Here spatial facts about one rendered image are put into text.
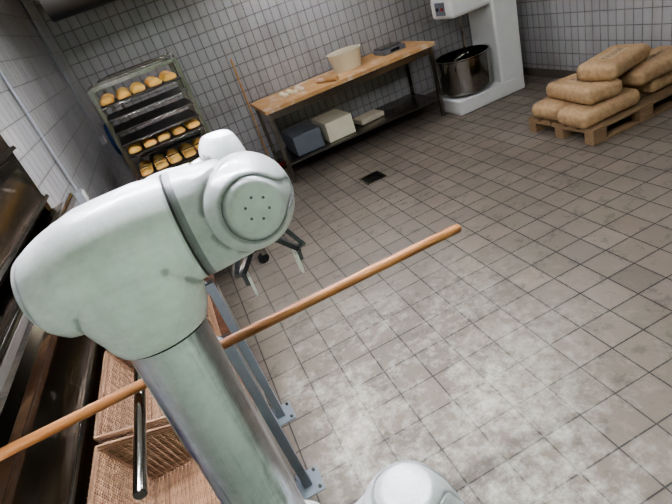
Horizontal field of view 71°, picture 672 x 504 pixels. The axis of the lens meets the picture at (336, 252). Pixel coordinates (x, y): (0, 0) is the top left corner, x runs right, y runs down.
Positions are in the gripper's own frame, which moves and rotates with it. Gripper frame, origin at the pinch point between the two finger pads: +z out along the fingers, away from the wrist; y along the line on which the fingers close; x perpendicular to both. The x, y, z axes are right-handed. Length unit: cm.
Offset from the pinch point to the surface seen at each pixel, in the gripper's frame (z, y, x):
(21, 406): 17, -83, 27
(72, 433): 39, -80, 33
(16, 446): 13, -78, 4
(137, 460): 15, -48, -20
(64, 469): 38, -81, 17
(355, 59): 43, 223, 442
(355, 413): 134, 14, 63
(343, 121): 101, 182, 426
